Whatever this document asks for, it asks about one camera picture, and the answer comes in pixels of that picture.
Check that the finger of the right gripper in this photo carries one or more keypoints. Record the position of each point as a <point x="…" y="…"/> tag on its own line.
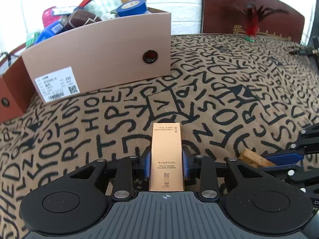
<point x="306" y="143"/>

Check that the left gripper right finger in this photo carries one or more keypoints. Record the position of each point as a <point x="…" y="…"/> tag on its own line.
<point x="203" y="168"/>

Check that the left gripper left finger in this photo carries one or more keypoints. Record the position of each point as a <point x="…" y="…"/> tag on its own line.
<point x="132" y="174"/>

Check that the small gold box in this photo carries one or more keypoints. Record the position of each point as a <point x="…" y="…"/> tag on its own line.
<point x="166" y="167"/>

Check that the wooden clothespin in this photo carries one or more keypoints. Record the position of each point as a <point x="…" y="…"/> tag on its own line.
<point x="252" y="159"/>

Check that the blue tape roll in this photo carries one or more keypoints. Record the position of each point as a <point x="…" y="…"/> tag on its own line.
<point x="131" y="8"/>

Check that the patterned clear tape roll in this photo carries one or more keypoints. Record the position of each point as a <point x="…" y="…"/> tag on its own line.
<point x="102" y="7"/>

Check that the letter patterned tablecloth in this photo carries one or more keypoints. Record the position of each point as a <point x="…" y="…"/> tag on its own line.
<point x="228" y="94"/>

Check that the black device on table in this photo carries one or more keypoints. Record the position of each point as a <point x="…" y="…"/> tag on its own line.
<point x="311" y="51"/>

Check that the brown cardboard box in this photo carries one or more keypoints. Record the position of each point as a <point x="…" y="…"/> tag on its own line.
<point x="101" y="55"/>

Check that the feather shuttlecock toy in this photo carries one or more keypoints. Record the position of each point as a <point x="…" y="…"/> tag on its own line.
<point x="253" y="17"/>

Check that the dark red wooden board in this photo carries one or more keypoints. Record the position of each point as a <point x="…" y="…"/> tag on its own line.
<point x="219" y="17"/>

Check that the blue barcode box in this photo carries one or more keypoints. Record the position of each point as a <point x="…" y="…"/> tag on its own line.
<point x="50" y="31"/>

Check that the brown checked pouch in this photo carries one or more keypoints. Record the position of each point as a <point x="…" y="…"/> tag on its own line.
<point x="80" y="18"/>

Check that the pink bottle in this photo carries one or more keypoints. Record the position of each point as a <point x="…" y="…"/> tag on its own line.
<point x="50" y="15"/>

